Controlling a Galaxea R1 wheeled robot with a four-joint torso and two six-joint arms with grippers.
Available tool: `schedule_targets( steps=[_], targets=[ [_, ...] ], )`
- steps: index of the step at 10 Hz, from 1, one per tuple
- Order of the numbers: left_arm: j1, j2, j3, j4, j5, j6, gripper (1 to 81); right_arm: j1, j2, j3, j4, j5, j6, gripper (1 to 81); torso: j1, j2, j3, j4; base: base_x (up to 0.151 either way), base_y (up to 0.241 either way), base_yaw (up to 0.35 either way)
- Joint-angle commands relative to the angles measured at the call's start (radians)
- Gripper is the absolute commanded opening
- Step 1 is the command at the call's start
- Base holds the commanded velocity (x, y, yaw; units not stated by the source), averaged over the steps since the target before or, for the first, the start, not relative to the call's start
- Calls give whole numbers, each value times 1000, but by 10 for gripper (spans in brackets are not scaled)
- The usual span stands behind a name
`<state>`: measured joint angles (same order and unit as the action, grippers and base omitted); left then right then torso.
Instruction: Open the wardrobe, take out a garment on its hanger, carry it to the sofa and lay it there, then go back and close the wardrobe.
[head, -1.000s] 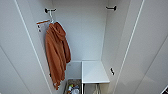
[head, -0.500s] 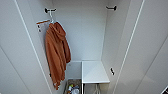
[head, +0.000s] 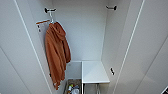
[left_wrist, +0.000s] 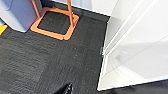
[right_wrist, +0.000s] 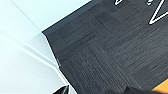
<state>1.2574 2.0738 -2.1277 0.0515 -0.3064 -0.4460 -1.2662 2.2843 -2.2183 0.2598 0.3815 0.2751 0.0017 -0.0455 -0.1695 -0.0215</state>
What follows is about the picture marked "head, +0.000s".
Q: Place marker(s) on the white wardrobe door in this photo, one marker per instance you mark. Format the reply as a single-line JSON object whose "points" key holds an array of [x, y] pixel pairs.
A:
{"points": [[20, 53], [146, 56]]}

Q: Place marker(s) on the white wardrobe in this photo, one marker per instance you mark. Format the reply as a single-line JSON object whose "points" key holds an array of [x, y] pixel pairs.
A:
{"points": [[83, 30]]}

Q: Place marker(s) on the orange hoodie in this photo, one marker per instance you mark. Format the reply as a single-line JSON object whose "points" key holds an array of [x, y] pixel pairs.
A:
{"points": [[56, 53]]}

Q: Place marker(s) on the small black side hook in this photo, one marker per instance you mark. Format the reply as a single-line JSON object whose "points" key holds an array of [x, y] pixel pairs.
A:
{"points": [[112, 71]]}

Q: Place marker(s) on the grey storage basket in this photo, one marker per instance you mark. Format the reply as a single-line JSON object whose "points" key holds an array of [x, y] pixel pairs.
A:
{"points": [[73, 88]]}

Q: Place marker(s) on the white round bottle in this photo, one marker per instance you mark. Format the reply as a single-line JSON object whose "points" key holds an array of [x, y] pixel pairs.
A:
{"points": [[76, 90]]}

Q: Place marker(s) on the white clothes hanger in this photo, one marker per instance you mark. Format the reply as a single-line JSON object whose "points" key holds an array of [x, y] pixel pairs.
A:
{"points": [[51, 17]]}

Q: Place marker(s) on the black wall hook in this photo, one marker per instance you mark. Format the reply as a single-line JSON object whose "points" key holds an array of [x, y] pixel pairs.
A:
{"points": [[111, 7], [49, 10]]}

